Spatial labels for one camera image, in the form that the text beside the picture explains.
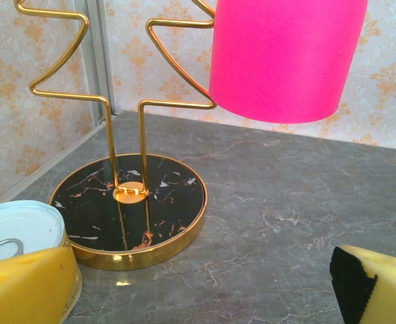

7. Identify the tin can with pull tab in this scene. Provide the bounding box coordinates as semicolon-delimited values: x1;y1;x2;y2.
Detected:
0;200;83;321

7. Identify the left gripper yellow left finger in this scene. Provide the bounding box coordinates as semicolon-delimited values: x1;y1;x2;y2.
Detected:
0;246;78;324

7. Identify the aluminium corner post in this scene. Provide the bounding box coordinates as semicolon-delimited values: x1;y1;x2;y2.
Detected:
84;0;118;117

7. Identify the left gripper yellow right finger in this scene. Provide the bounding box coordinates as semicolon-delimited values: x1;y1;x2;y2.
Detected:
329;244;396;324

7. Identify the aluminium table side rail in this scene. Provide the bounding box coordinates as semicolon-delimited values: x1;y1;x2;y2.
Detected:
0;113;120;203

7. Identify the pink cup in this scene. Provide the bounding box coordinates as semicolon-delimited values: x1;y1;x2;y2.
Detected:
208;0;369;125

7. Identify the gold wire cup rack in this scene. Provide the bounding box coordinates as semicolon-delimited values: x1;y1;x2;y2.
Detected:
14;0;218;272

